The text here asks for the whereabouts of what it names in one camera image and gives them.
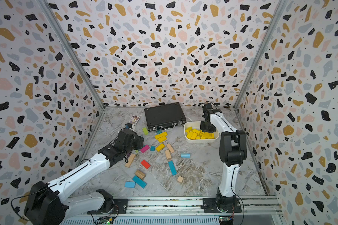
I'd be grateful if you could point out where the white plastic bin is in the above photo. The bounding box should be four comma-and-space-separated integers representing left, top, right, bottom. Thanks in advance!
184, 122, 220, 143

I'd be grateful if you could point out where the large yellow block top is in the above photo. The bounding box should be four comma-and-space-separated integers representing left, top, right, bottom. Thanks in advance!
155, 132, 168, 139

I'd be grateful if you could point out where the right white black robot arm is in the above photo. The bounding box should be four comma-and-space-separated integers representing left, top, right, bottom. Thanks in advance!
200, 101, 247, 197

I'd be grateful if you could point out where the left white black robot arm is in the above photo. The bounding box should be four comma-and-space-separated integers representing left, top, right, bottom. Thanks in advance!
23, 128, 144, 225

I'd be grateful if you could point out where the magenta block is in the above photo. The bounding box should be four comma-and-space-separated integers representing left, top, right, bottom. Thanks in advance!
140, 145, 150, 153

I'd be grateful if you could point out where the green block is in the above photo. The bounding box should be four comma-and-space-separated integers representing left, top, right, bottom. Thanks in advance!
142, 128, 149, 135

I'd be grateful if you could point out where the small card box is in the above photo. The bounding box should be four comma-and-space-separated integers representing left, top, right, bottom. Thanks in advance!
129, 115, 140, 125

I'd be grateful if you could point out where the natural wood long block left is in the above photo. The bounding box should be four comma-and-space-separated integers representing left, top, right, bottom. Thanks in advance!
125, 154, 136, 168

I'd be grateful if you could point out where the red block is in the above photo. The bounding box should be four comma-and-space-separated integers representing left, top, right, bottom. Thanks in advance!
141, 160, 151, 169

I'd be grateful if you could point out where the yellow block centre slanted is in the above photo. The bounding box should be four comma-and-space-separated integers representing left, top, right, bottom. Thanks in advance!
156, 143, 165, 152

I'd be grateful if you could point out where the light blue cylinder block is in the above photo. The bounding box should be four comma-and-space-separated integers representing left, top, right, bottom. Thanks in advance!
181, 153, 191, 158

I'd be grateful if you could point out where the black briefcase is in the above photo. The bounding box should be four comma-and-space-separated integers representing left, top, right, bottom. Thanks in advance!
144, 102, 186, 132

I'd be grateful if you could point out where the natural wood block front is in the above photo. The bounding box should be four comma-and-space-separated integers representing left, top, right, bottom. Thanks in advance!
135, 170, 146, 180

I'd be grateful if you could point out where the natural wood block slanted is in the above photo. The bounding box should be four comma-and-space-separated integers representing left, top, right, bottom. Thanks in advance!
166, 143, 175, 153

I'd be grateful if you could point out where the natural wood block centre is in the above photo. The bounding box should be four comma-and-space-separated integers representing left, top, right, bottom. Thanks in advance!
165, 150, 172, 161

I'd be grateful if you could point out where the small light blue block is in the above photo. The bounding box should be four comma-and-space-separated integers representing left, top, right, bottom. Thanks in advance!
124, 182, 136, 188

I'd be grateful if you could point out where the teal long block front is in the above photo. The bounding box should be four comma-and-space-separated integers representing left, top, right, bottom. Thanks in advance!
132, 175, 147, 188

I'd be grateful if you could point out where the teal slanted block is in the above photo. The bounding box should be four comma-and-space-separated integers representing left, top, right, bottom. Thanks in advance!
168, 161, 177, 176

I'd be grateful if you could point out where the small natural wood cube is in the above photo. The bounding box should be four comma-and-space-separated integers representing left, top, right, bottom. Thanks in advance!
177, 176, 184, 183

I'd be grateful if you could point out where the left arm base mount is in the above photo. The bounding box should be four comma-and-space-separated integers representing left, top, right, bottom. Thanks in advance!
87, 198, 129, 216

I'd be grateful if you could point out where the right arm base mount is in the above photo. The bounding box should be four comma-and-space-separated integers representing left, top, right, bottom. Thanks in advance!
201, 196, 242, 213

